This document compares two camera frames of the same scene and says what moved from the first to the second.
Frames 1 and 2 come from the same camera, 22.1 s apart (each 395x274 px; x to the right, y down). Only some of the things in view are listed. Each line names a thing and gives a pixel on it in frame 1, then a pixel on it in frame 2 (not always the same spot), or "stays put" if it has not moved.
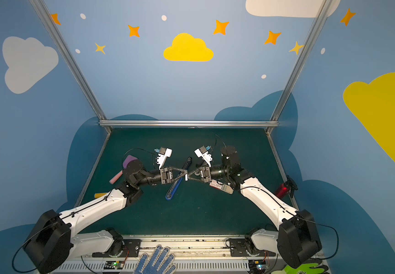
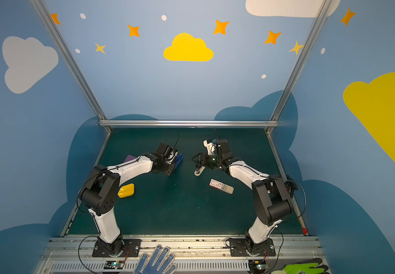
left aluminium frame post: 43,14 stays put
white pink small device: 221,186 stays put
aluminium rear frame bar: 188,123 stays put
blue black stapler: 177,182 to 178,158
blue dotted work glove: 154,265 stays put
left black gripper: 165,174 to 172,162
